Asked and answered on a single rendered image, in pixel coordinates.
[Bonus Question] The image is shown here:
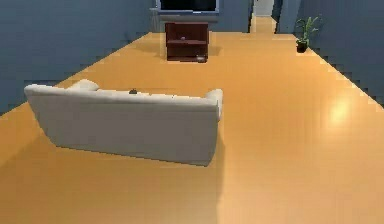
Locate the white sofa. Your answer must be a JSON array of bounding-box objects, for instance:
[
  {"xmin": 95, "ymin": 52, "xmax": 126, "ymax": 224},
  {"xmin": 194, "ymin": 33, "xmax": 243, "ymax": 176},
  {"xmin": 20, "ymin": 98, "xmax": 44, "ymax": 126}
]
[{"xmin": 23, "ymin": 78, "xmax": 224, "ymax": 167}]

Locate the dark red wooden shelf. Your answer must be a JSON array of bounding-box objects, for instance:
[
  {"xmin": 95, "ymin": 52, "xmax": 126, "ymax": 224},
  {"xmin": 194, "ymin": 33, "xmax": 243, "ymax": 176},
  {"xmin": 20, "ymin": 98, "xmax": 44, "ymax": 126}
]
[{"xmin": 164, "ymin": 21, "xmax": 210, "ymax": 63}]

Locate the black television set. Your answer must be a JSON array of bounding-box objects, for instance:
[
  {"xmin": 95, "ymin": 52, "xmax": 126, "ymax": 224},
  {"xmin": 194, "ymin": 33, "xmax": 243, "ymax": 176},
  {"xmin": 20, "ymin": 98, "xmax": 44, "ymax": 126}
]
[{"xmin": 155, "ymin": 0, "xmax": 221, "ymax": 15}]

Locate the green house plant in pot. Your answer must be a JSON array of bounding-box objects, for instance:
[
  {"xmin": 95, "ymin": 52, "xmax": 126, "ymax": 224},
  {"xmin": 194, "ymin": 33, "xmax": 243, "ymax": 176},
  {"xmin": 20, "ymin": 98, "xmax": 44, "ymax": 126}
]
[{"xmin": 295, "ymin": 15, "xmax": 322, "ymax": 54}]

